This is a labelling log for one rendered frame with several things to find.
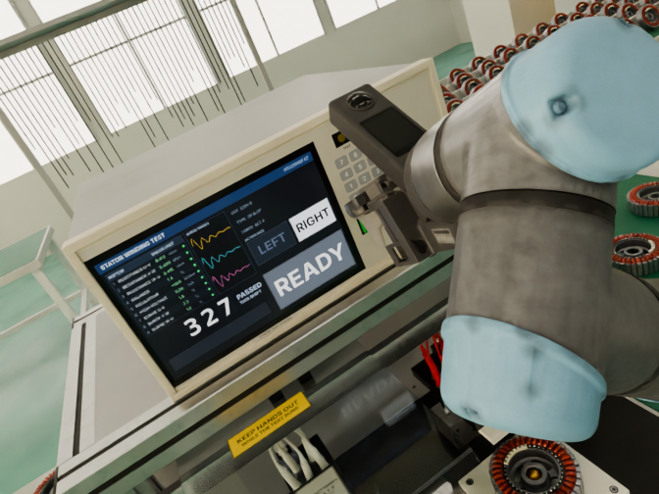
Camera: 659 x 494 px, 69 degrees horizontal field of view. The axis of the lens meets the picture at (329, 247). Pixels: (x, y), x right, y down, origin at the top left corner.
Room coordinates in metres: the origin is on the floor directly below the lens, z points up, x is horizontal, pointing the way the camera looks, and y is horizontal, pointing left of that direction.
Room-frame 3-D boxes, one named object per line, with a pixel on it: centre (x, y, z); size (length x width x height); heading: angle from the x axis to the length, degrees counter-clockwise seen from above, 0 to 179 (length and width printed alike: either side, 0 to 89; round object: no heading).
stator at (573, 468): (0.40, -0.12, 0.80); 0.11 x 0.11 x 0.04
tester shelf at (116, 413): (0.68, 0.08, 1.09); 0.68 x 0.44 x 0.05; 106
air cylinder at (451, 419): (0.54, -0.08, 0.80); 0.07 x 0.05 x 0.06; 106
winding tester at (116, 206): (0.68, 0.07, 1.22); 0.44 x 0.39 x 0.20; 106
